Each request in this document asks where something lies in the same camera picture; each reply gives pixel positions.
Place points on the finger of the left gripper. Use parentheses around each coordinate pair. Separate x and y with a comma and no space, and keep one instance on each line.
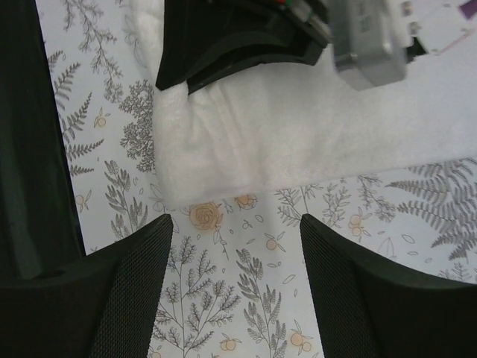
(205,41)

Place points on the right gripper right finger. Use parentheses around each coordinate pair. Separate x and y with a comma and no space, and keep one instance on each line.
(367,305)

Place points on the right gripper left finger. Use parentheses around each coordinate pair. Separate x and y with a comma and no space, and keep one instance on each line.
(102,305)

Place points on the white towel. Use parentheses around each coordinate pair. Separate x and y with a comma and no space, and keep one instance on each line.
(285,125)

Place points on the floral table mat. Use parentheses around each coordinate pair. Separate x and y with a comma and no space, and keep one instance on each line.
(236,284)

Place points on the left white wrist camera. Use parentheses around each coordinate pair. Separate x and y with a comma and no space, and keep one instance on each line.
(373,41)

